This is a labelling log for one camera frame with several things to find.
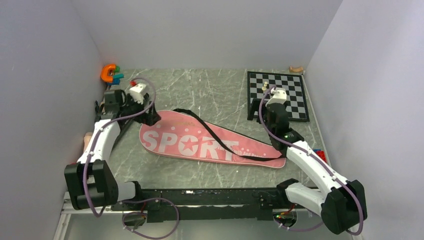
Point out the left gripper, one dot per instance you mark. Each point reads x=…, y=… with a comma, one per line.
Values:
x=150, y=118

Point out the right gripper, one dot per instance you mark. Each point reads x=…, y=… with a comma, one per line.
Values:
x=267, y=108

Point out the pink racket bag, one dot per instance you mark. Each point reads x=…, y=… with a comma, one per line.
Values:
x=179, y=135

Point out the black shuttlecock tube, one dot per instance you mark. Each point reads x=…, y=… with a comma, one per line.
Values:
x=124, y=125

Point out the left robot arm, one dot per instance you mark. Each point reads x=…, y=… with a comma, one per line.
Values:
x=90, y=182

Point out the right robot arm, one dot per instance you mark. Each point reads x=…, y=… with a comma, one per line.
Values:
x=339, y=202

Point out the teal blue toy block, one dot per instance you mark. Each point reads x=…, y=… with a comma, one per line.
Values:
x=117, y=77

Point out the orange C-shaped toy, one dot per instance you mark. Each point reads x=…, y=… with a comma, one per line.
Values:
x=108, y=72

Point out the black white chessboard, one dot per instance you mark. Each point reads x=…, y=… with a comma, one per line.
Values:
x=296, y=104

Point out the colourful toy brick stack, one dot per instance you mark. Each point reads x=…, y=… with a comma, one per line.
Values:
x=321, y=154

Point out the white chess piece pair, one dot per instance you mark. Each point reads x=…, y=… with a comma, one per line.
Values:
x=265, y=86

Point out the small wooden arch block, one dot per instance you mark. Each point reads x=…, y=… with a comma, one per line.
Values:
x=299, y=69

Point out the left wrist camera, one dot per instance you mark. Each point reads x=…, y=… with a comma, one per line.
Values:
x=137, y=91

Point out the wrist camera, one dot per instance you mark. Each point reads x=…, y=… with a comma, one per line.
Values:
x=137, y=91
x=278, y=95

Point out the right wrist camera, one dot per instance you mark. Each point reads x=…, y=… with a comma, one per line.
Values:
x=278, y=95

